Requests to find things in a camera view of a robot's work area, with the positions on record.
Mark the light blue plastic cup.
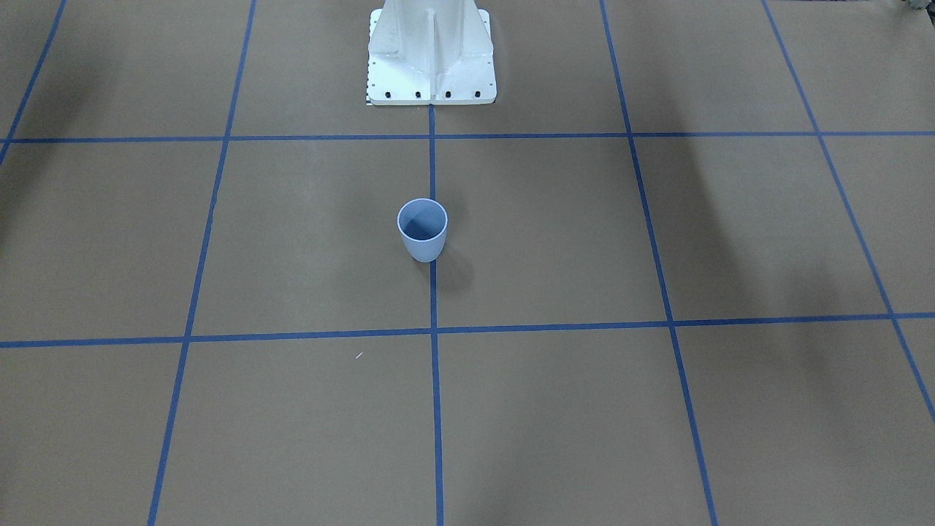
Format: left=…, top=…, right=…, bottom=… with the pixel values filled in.
left=395, top=199, right=449, bottom=263

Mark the white camera mast pedestal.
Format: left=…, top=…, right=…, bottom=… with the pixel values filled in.
left=365, top=1, right=497, bottom=106

